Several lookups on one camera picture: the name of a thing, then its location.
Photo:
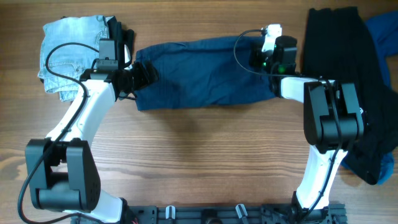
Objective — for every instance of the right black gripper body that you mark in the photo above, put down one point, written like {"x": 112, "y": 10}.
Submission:
{"x": 260, "y": 58}

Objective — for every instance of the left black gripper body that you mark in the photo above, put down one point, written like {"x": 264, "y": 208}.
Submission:
{"x": 136, "y": 78}

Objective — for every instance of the navy blue shorts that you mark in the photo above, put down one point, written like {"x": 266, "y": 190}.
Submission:
{"x": 202, "y": 73}

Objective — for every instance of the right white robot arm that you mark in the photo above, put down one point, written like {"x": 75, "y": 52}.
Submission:
{"x": 332, "y": 119}

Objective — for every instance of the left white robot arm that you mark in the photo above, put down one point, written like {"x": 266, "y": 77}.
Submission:
{"x": 62, "y": 174}

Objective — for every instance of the folded black garment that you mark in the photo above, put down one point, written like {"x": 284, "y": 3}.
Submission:
{"x": 122, "y": 37}

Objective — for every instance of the folded light blue jeans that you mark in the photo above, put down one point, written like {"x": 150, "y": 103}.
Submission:
{"x": 68, "y": 48}

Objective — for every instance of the black pants pile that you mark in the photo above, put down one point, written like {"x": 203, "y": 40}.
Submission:
{"x": 337, "y": 46}

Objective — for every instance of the blue garment under pile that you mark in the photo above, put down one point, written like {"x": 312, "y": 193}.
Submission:
{"x": 371, "y": 158}

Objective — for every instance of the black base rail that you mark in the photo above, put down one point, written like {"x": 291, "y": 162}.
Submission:
{"x": 264, "y": 214}

